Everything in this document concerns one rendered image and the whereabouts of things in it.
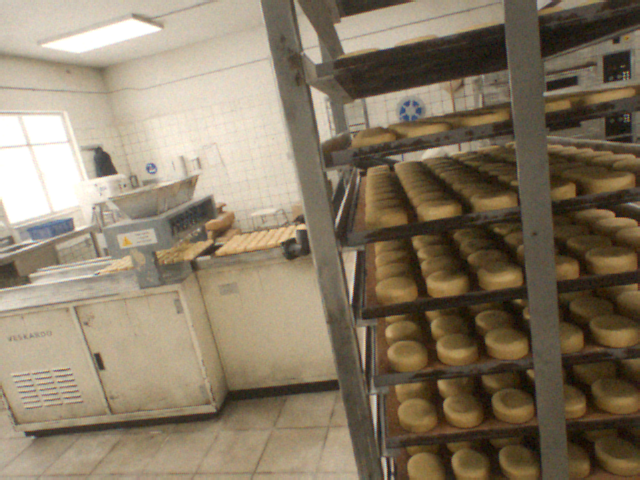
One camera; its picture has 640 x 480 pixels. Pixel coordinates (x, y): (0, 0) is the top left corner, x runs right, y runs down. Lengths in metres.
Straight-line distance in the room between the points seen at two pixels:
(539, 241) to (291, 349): 2.11
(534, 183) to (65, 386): 2.75
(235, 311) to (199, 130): 4.97
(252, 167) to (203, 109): 1.13
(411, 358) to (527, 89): 0.33
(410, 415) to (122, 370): 2.23
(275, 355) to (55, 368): 1.23
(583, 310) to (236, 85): 6.50
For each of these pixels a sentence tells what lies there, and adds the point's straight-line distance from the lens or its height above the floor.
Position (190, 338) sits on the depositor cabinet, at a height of 0.53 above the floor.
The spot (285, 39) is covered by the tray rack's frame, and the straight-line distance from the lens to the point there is 0.47.
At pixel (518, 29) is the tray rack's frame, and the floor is 1.50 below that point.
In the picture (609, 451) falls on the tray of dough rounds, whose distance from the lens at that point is 0.73.
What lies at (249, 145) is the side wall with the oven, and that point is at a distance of 6.87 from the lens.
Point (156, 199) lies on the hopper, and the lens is 2.37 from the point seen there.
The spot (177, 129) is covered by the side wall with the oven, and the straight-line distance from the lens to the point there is 7.34.
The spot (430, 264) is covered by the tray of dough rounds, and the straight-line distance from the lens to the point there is 0.60.
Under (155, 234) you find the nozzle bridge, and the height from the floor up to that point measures 1.10.
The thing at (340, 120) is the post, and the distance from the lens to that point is 1.07.
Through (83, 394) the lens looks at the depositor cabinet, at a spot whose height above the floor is 0.28.
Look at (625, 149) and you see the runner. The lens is 0.80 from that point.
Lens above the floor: 1.44
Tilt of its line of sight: 14 degrees down
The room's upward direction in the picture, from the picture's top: 11 degrees counter-clockwise
